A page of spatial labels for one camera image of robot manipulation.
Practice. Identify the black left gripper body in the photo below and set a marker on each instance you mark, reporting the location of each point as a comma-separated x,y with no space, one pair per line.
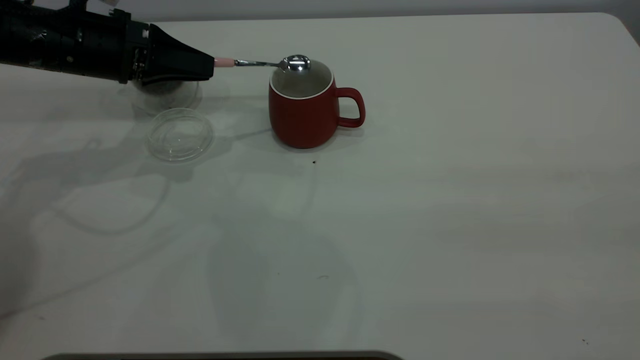
100,47

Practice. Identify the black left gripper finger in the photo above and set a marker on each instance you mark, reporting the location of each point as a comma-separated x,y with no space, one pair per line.
175,76
175,52

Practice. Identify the red ceramic mug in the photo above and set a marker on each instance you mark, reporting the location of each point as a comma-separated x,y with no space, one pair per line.
302,120

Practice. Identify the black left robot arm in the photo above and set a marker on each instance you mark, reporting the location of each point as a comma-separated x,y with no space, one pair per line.
30,42

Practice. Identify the clear glass cup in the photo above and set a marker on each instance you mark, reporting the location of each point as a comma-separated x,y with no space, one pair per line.
167,100

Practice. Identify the clear glass lid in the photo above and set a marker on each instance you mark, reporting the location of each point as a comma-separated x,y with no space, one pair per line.
180,137

